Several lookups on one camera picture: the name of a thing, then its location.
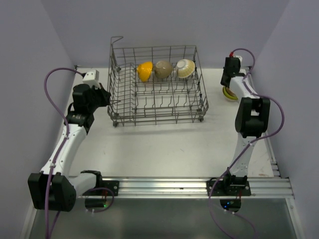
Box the cream white bowl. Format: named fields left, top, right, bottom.
left=176, top=59, right=195, bottom=78

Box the purple cable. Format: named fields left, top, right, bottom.
left=43, top=67, right=115, bottom=239
left=208, top=48, right=286, bottom=239

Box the grey wire dish rack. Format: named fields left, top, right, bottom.
left=108, top=36, right=209, bottom=127

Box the lime green bowl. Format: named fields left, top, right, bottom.
left=222, top=87, right=238, bottom=102

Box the yellow bowl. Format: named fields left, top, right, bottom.
left=137, top=61, right=153, bottom=82

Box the aluminium mounting rail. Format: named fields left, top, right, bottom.
left=103, top=177, right=294, bottom=199

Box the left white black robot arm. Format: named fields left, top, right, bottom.
left=28, top=84, right=111, bottom=212

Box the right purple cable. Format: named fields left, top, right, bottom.
left=208, top=48, right=286, bottom=239

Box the beige bowl with sunflower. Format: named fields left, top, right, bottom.
left=225, top=87, right=237, bottom=99

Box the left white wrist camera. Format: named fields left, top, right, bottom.
left=82, top=69, right=100, bottom=88

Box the beige brown glazed bowl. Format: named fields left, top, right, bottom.
left=154, top=60, right=172, bottom=79

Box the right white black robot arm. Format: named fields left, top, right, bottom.
left=216, top=53, right=270, bottom=196

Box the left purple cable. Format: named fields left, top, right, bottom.
left=43, top=67, right=115, bottom=239

